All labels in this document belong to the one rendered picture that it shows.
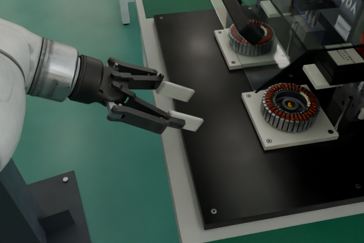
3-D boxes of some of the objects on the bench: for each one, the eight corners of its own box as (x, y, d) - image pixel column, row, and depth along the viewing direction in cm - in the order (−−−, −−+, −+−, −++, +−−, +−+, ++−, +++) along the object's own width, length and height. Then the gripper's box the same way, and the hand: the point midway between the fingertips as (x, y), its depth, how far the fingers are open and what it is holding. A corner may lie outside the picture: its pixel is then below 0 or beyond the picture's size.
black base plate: (203, 230, 60) (205, 224, 58) (154, 21, 104) (153, 14, 102) (455, 185, 66) (462, 178, 64) (307, 6, 110) (309, -1, 108)
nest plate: (229, 70, 85) (229, 66, 84) (213, 34, 95) (214, 30, 95) (289, 62, 87) (290, 58, 86) (267, 28, 97) (268, 24, 96)
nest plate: (264, 150, 69) (265, 146, 68) (240, 96, 79) (241, 92, 78) (337, 139, 70) (339, 135, 70) (305, 88, 81) (306, 84, 80)
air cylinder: (349, 122, 74) (358, 103, 70) (331, 97, 79) (339, 78, 75) (371, 118, 74) (382, 99, 70) (352, 94, 79) (362, 74, 75)
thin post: (332, 137, 71) (349, 101, 64) (328, 131, 72) (344, 94, 65) (339, 136, 71) (357, 100, 64) (335, 130, 72) (352, 93, 65)
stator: (271, 137, 69) (274, 124, 67) (252, 97, 77) (255, 84, 74) (325, 129, 71) (331, 116, 68) (301, 91, 78) (306, 78, 76)
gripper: (67, 55, 66) (176, 88, 77) (62, 139, 52) (195, 164, 63) (80, 23, 62) (194, 62, 73) (79, 104, 48) (219, 138, 59)
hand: (182, 106), depth 67 cm, fingers open, 7 cm apart
